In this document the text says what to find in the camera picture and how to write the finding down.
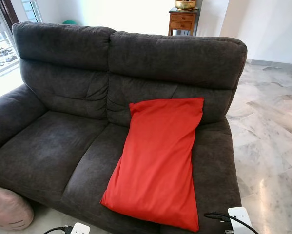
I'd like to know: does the pink pillow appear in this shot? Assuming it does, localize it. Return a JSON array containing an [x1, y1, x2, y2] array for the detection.
[[0, 184, 34, 231]]

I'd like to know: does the red pillow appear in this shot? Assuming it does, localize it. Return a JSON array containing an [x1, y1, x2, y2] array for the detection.
[[100, 97, 205, 233]]

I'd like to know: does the dark grey fabric sofa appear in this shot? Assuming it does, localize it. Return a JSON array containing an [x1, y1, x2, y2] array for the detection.
[[0, 21, 248, 234]]

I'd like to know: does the brown wooden drawer cabinet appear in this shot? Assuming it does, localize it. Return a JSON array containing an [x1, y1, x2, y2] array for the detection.
[[168, 8, 199, 37]]

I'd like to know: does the brass pot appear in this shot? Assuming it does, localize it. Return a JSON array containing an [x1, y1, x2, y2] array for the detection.
[[174, 0, 197, 11]]

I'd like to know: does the white window grille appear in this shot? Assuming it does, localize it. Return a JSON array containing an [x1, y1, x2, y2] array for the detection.
[[21, 0, 43, 22]]

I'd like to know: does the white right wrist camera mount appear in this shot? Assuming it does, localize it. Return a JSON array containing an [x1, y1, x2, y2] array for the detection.
[[227, 207, 253, 234]]

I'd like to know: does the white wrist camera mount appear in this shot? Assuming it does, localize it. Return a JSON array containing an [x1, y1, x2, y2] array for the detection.
[[69, 223, 91, 234], [227, 207, 253, 234]]

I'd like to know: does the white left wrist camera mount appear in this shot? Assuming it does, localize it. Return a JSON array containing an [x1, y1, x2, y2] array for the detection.
[[69, 223, 91, 234]]

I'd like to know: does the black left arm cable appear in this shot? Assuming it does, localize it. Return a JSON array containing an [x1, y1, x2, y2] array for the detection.
[[42, 225, 72, 234]]

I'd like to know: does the brown wooden door frame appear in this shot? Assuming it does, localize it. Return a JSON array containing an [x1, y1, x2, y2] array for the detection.
[[0, 0, 19, 31]]

